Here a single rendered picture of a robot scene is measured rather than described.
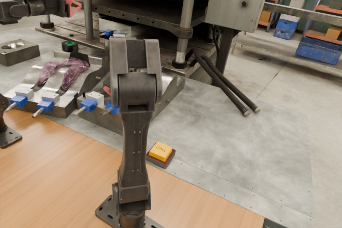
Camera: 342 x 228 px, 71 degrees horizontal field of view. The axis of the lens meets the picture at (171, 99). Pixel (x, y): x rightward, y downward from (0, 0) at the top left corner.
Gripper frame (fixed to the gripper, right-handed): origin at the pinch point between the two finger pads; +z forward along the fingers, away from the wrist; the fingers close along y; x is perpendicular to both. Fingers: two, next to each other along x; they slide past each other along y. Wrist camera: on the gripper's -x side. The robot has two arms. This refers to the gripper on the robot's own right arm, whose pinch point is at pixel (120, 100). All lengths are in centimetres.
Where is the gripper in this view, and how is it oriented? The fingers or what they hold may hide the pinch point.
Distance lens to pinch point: 87.4
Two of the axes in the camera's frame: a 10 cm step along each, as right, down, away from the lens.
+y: -8.6, -4.8, 1.8
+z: -1.7, 5.9, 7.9
